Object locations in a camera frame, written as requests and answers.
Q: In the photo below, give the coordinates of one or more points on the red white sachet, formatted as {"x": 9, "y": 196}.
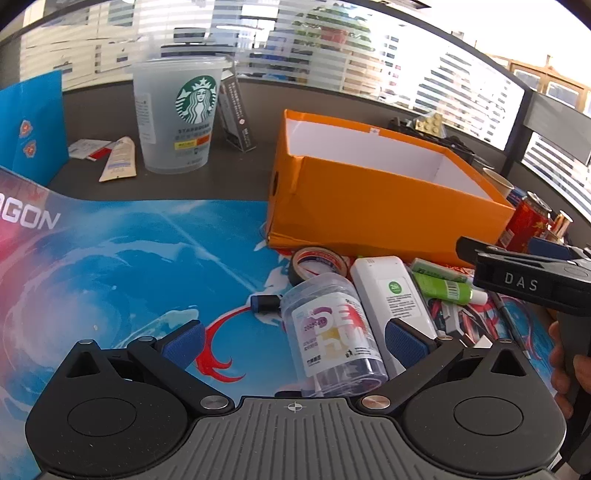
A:
{"x": 85, "y": 147}

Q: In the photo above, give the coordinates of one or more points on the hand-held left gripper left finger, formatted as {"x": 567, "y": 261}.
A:
{"x": 184, "y": 344}

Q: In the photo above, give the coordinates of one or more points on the green squeeze tube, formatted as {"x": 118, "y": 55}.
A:
{"x": 438, "y": 286}

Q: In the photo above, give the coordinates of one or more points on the copper perfume bottle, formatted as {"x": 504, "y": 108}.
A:
{"x": 561, "y": 224}

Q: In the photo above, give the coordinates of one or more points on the orange cardboard box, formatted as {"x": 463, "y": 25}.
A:
{"x": 369, "y": 207}

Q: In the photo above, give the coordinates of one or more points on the light green packet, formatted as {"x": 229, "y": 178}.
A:
{"x": 434, "y": 268}

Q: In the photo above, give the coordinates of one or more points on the red drink can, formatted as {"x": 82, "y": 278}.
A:
{"x": 524, "y": 221}

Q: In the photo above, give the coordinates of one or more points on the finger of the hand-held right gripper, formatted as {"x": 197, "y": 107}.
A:
{"x": 471, "y": 247}
{"x": 549, "y": 247}

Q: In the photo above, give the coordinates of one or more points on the translucent plastic cup green logo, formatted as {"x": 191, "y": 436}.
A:
{"x": 171, "y": 138}

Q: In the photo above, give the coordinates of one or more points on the black tape roll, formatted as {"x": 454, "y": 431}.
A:
{"x": 295, "y": 272}

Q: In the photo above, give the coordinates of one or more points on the clear plastic jar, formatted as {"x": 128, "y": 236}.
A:
{"x": 332, "y": 332}

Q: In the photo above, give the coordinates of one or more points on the printed desk mat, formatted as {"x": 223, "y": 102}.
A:
{"x": 115, "y": 258}

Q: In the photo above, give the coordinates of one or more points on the wooden cabinet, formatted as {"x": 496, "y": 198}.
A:
{"x": 554, "y": 87}

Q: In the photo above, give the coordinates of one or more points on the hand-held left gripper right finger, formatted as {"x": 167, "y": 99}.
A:
{"x": 406, "y": 341}

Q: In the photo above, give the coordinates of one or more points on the cream squeeze tube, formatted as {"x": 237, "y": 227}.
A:
{"x": 120, "y": 159}

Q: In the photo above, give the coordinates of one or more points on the yellow building block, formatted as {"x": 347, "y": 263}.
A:
{"x": 427, "y": 122}

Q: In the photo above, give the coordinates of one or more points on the black equipment pile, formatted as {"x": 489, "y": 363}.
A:
{"x": 459, "y": 145}

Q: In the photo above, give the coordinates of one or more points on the person's right hand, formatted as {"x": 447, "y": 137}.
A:
{"x": 561, "y": 369}

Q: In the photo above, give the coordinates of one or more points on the black pen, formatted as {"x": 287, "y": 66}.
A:
{"x": 508, "y": 318}

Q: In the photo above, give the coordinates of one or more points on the brown paper cup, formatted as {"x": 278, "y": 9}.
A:
{"x": 501, "y": 184}

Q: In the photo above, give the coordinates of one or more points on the potted plant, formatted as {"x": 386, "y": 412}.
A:
{"x": 332, "y": 27}

